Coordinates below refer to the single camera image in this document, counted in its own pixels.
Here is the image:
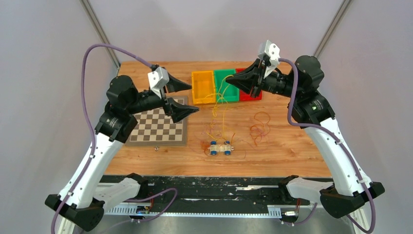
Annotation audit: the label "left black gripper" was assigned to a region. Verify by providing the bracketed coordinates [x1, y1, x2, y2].
[127, 72, 200, 122]

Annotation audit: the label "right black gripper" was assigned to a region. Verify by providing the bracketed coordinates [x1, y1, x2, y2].
[225, 58, 300, 99]

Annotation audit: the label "yellow thin cable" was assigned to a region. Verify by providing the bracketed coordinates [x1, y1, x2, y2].
[206, 75, 235, 143]

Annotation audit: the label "orange thin cable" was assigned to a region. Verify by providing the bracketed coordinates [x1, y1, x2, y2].
[201, 111, 272, 159]

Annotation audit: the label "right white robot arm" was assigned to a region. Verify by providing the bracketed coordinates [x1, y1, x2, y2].
[226, 56, 385, 218]

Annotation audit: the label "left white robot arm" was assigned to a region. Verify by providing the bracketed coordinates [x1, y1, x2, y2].
[45, 71, 198, 231]

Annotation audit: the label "red plastic bin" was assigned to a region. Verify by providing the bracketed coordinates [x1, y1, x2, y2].
[235, 68, 263, 102]

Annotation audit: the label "green plastic bin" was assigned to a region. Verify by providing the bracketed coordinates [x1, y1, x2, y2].
[213, 69, 240, 102]

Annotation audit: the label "yellow plastic bin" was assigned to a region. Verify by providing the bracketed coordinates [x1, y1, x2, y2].
[191, 70, 216, 105]

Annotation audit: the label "wooden chessboard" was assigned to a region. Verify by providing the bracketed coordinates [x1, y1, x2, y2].
[126, 108, 188, 147]

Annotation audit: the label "wooden toy car blue wheels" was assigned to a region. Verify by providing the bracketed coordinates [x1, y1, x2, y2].
[208, 141, 234, 156]

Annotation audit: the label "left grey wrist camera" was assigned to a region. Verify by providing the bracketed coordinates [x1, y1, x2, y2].
[147, 67, 169, 99]

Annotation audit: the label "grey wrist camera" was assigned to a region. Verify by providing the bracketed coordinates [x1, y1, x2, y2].
[258, 40, 280, 79]
[147, 67, 169, 99]

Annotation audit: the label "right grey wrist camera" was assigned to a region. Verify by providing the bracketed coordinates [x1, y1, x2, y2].
[258, 40, 280, 79]

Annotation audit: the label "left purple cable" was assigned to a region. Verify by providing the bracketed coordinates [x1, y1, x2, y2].
[50, 43, 179, 234]

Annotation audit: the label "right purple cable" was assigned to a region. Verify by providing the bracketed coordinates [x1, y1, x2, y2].
[278, 58, 377, 234]

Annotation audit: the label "right aluminium frame post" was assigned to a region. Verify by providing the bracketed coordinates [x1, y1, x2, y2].
[314, 0, 353, 58]

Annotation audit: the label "aluminium frame post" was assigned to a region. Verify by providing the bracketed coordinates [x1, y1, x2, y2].
[79, 0, 121, 70]
[314, 0, 353, 58]

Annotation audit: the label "left aluminium frame post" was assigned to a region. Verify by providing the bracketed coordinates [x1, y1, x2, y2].
[79, 0, 121, 70]

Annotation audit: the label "slotted grey cable duct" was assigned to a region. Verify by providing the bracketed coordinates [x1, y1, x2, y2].
[106, 200, 282, 218]

